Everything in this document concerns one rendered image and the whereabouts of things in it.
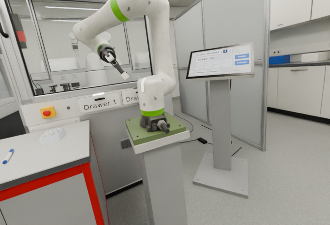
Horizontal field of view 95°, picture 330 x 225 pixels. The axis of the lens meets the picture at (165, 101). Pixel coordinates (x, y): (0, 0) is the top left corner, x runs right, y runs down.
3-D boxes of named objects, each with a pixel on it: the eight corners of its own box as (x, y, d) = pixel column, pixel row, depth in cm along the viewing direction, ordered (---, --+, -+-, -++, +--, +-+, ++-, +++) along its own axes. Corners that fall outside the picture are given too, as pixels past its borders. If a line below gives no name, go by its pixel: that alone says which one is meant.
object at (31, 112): (164, 98, 142) (162, 82, 139) (26, 126, 100) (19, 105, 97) (136, 90, 226) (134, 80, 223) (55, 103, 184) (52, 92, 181)
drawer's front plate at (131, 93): (155, 98, 137) (154, 86, 134) (123, 104, 125) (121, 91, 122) (155, 98, 138) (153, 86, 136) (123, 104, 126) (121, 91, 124)
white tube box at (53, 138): (60, 141, 81) (58, 134, 80) (41, 145, 78) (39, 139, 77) (65, 132, 92) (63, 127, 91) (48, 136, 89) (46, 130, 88)
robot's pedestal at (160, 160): (201, 247, 91) (192, 130, 75) (154, 275, 81) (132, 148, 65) (178, 207, 119) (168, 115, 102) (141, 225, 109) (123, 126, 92)
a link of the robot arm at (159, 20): (180, 91, 96) (173, -6, 82) (168, 98, 82) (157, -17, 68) (162, 91, 102) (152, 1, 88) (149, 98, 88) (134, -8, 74)
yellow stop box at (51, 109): (55, 116, 102) (52, 106, 101) (42, 119, 99) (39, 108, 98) (56, 115, 107) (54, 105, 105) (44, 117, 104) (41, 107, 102)
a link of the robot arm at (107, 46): (103, 62, 97) (92, 51, 90) (117, 51, 98) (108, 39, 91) (105, 66, 93) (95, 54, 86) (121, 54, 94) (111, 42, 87)
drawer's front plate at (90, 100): (120, 105, 124) (118, 92, 121) (80, 113, 112) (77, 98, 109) (120, 105, 125) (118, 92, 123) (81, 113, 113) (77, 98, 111)
